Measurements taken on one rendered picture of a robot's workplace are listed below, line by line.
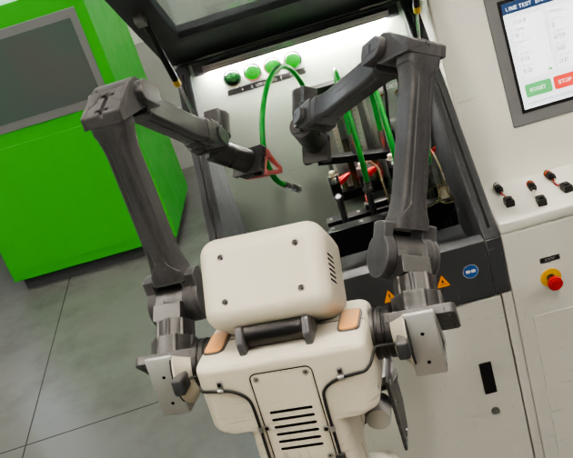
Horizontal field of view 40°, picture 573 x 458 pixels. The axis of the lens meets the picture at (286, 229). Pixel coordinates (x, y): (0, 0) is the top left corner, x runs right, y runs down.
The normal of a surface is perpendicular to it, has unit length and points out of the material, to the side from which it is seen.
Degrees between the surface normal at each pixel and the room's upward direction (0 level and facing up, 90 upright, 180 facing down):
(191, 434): 0
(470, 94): 76
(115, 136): 83
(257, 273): 48
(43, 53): 90
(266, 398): 82
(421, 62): 71
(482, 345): 90
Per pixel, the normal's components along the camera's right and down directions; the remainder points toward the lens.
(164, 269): -0.19, 0.36
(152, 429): -0.29, -0.87
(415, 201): 0.36, -0.04
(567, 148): -0.03, 0.20
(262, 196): 0.04, 0.42
